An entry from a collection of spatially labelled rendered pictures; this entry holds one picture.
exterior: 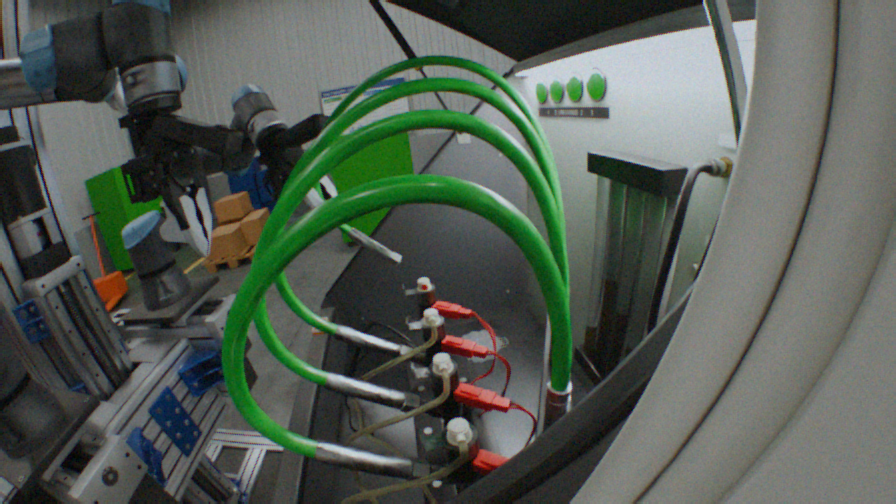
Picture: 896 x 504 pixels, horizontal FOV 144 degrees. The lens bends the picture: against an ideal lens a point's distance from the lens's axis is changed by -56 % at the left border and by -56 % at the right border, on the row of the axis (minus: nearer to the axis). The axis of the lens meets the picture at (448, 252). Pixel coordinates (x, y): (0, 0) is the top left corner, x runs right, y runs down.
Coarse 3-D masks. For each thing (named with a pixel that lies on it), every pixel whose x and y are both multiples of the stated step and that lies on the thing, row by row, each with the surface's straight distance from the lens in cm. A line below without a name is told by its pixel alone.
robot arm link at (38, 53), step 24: (48, 24) 54; (72, 24) 52; (96, 24) 50; (24, 48) 53; (48, 48) 51; (72, 48) 50; (96, 48) 50; (24, 72) 53; (48, 72) 52; (72, 72) 52; (96, 72) 52
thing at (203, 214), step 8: (192, 192) 50; (200, 192) 49; (200, 200) 49; (200, 208) 49; (208, 208) 50; (200, 216) 49; (208, 216) 50; (200, 224) 49; (208, 224) 50; (208, 232) 49; (208, 240) 49; (208, 248) 49
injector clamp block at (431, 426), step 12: (456, 360) 55; (408, 372) 54; (468, 372) 52; (420, 384) 52; (420, 396) 50; (432, 396) 50; (420, 420) 47; (432, 420) 47; (468, 420) 46; (432, 432) 46; (420, 444) 45; (420, 456) 44; (432, 456) 44; (444, 456) 44; (432, 492) 41; (444, 492) 41; (456, 492) 41
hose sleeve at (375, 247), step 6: (354, 228) 55; (348, 234) 55; (354, 234) 54; (360, 234) 54; (354, 240) 55; (360, 240) 54; (366, 240) 54; (372, 240) 54; (366, 246) 54; (372, 246) 53; (378, 246) 53; (378, 252) 53; (384, 252) 53; (390, 252) 53; (384, 258) 53
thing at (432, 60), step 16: (400, 64) 47; (416, 64) 46; (432, 64) 46; (448, 64) 45; (464, 64) 45; (480, 64) 45; (368, 80) 49; (496, 80) 44; (352, 96) 50; (512, 96) 44; (336, 112) 51; (528, 112) 44; (544, 144) 44; (320, 192) 56; (560, 192) 46
